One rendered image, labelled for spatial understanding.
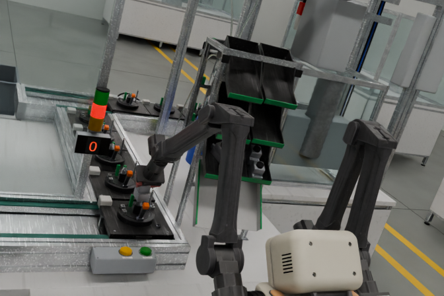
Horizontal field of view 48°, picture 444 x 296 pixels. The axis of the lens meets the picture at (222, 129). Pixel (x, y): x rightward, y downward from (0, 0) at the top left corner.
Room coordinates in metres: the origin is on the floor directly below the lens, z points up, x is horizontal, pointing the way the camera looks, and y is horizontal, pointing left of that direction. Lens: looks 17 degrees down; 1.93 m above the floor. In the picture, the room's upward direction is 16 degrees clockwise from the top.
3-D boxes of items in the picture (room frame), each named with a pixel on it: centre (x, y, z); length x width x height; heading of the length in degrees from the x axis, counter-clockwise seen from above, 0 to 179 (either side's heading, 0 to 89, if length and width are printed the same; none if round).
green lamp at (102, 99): (1.71, 0.44, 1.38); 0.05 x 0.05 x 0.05
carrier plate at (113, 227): (1.69, 0.22, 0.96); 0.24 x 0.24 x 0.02; 28
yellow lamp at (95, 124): (1.71, 0.44, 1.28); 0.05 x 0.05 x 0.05
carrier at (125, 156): (2.14, 0.46, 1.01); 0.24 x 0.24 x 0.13; 28
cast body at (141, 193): (1.70, 0.22, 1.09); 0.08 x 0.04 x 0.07; 28
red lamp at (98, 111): (1.71, 0.44, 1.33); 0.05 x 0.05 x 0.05
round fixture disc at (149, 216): (1.69, 0.22, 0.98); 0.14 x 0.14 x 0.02
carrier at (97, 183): (1.92, 0.34, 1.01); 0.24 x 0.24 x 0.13; 28
